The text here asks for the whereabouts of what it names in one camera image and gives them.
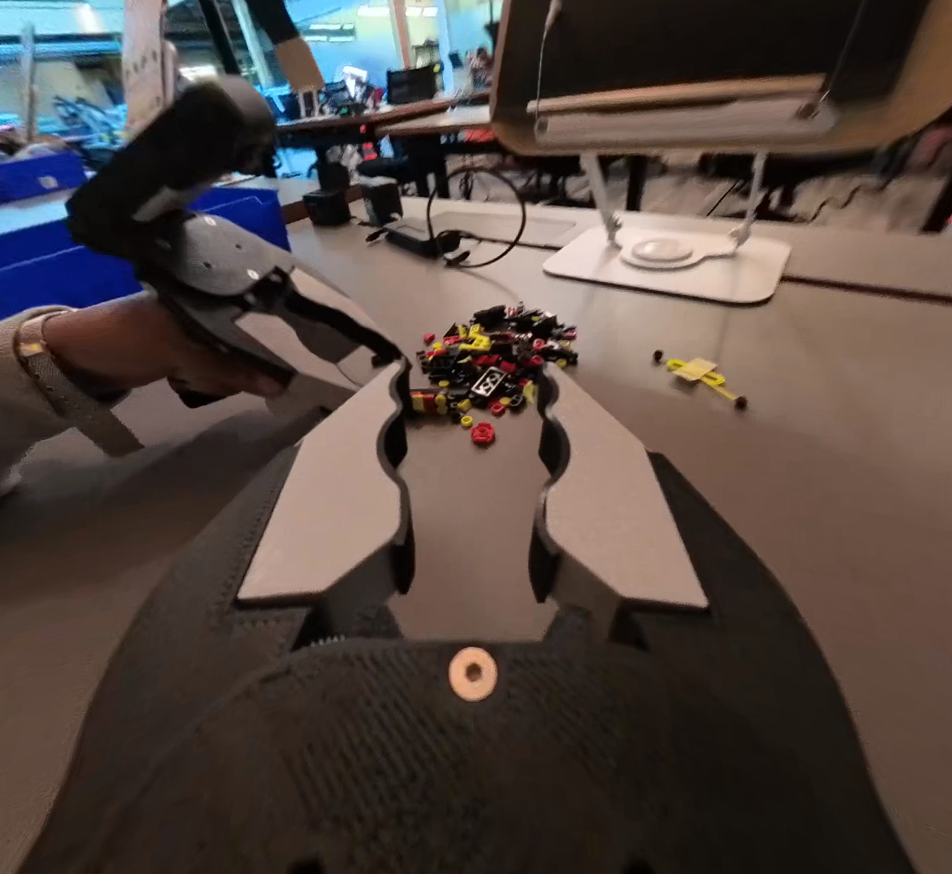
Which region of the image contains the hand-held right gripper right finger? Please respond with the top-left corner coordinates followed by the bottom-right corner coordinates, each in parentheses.
top-left (530, 364), bottom-right (709, 639)

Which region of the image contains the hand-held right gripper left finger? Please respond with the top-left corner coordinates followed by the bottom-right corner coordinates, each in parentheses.
top-left (237, 359), bottom-right (415, 637)

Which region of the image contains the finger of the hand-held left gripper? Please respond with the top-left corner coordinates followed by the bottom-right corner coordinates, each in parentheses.
top-left (237, 312), bottom-right (365, 415)
top-left (283, 270), bottom-right (407, 371)

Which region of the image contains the person's left forearm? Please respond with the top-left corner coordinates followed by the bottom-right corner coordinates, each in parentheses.
top-left (0, 307), bottom-right (144, 497)

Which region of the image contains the pile of loose lego pieces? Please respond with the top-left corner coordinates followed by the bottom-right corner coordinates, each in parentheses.
top-left (411, 303), bottom-right (580, 448)

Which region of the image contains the yellow lego rod assembly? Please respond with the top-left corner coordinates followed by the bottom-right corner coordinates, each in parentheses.
top-left (653, 350), bottom-right (748, 411)

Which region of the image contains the person's left hand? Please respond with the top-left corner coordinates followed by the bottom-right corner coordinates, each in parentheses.
top-left (45, 292), bottom-right (290, 401)

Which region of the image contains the flat black hub box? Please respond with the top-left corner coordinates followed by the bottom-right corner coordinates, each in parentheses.
top-left (383, 220), bottom-right (449, 259)

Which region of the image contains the cardboard board on stand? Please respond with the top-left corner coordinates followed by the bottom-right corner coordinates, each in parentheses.
top-left (118, 0), bottom-right (181, 140)

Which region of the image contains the black charger cube green display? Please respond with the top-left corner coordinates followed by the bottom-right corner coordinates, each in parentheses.
top-left (359, 176), bottom-right (403, 225)

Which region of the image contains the small blue storage bin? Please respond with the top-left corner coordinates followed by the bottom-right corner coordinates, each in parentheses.
top-left (0, 149), bottom-right (87, 203)

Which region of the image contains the large blue storage bin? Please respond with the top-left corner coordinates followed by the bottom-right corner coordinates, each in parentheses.
top-left (0, 186), bottom-right (291, 322)

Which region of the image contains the background wooden desk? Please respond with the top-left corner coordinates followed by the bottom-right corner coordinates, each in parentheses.
top-left (275, 92), bottom-right (493, 179)

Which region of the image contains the black cable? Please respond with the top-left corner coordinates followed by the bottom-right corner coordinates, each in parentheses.
top-left (364, 166), bottom-right (528, 270)

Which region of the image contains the gold bracelet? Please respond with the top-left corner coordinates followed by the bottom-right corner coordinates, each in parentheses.
top-left (13, 309), bottom-right (57, 373)

